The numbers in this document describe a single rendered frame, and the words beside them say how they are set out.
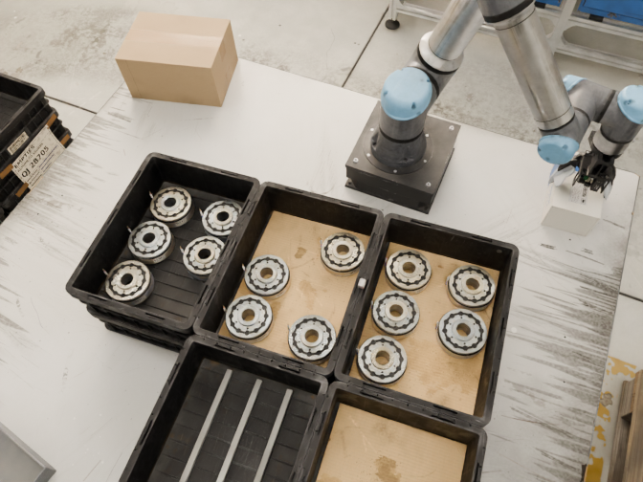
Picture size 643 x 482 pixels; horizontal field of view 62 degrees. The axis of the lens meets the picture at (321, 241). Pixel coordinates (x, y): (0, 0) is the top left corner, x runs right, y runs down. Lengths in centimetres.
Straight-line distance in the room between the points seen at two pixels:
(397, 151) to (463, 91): 147
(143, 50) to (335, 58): 140
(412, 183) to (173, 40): 86
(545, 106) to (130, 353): 108
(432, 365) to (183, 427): 53
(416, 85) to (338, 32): 183
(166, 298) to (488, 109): 196
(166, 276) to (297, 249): 31
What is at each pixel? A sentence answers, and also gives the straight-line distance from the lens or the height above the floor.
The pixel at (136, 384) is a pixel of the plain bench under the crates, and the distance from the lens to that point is 137.
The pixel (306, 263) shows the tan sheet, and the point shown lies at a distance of 126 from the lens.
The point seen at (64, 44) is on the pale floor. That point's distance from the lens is 342.
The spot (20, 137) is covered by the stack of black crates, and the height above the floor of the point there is 52.
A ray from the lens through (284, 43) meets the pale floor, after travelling 307.
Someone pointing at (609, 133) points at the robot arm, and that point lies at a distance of 136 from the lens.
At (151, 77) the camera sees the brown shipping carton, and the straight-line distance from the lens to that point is 179.
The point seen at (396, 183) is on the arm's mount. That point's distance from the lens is 143.
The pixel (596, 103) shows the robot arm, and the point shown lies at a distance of 132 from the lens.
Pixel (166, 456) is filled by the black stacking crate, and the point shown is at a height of 83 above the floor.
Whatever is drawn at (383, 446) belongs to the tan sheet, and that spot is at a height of 83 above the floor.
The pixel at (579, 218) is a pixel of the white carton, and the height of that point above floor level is 77.
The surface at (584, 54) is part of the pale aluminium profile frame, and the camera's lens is 302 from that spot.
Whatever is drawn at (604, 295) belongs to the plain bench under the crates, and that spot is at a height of 70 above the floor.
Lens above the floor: 194
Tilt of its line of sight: 60 degrees down
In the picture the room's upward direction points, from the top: 3 degrees counter-clockwise
